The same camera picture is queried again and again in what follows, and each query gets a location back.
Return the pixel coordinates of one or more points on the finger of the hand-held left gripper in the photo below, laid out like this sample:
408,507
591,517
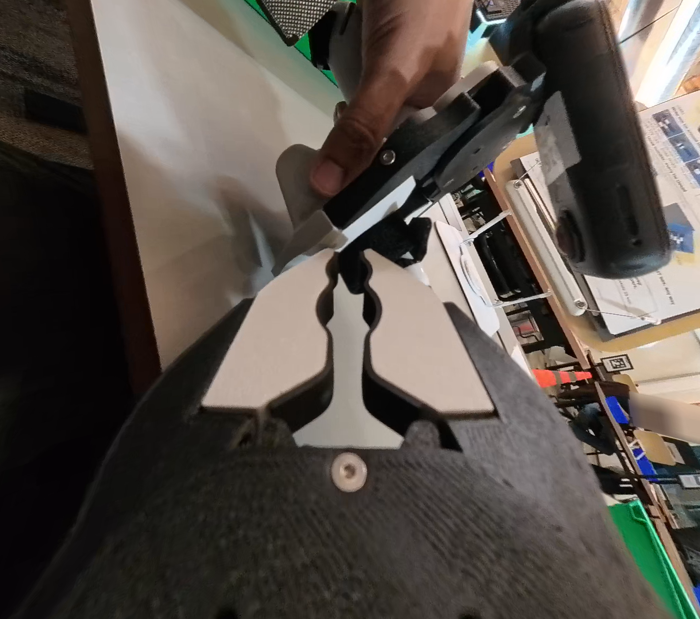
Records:
311,242
383,209

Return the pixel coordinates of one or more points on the printed instruction sheet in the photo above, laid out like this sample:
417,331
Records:
683,291

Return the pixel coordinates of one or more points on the orange traffic cone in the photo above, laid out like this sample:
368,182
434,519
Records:
558,377

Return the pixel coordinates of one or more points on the person's left hand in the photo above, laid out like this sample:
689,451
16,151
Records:
415,18

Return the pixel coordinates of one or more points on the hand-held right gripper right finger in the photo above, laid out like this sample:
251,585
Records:
421,351

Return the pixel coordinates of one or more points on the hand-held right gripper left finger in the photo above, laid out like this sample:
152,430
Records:
273,351

